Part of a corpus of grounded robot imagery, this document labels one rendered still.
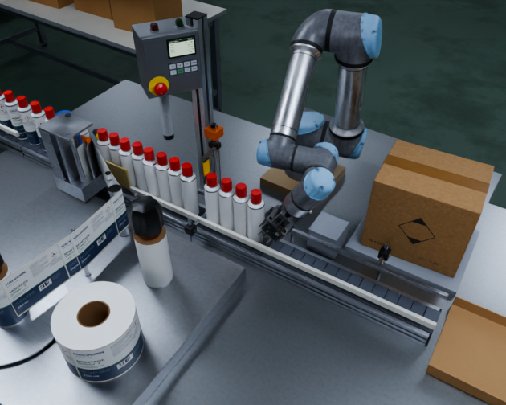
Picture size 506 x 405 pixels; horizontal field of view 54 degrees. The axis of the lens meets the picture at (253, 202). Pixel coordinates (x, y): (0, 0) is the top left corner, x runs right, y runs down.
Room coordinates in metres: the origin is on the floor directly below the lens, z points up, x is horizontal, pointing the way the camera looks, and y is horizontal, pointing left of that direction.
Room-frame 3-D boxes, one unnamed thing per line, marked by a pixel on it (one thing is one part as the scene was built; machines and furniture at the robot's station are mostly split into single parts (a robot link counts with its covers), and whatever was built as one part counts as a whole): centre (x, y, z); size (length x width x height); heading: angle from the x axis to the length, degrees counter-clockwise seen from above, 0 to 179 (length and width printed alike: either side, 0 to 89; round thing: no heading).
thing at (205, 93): (1.37, 0.16, 1.17); 0.04 x 0.04 x 0.67; 58
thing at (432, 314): (1.22, 0.20, 0.86); 1.65 x 0.08 x 0.04; 58
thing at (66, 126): (1.36, 0.61, 1.14); 0.14 x 0.11 x 0.01; 58
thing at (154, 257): (0.95, 0.28, 1.03); 0.09 x 0.09 x 0.30
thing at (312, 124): (1.49, -0.20, 1.03); 0.13 x 0.12 x 0.14; 71
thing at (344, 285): (1.04, -0.03, 0.91); 1.07 x 0.01 x 0.02; 58
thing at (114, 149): (1.40, 0.47, 0.98); 0.05 x 0.05 x 0.20
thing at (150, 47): (1.35, 0.25, 1.38); 0.17 x 0.10 x 0.19; 113
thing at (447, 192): (1.15, -0.54, 0.99); 0.30 x 0.24 x 0.27; 62
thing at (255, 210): (1.10, -0.01, 0.98); 0.05 x 0.05 x 0.20
